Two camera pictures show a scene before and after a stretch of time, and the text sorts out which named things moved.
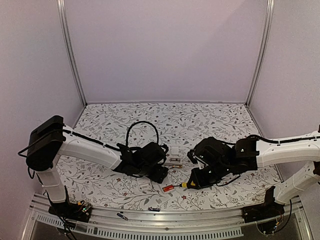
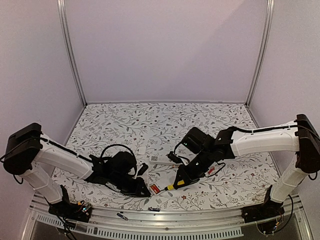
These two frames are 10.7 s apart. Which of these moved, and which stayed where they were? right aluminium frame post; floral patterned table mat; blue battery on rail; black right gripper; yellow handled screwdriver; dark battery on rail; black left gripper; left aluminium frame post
Moved: black left gripper; black right gripper; yellow handled screwdriver
Stayed: floral patterned table mat; right aluminium frame post; dark battery on rail; left aluminium frame post; blue battery on rail
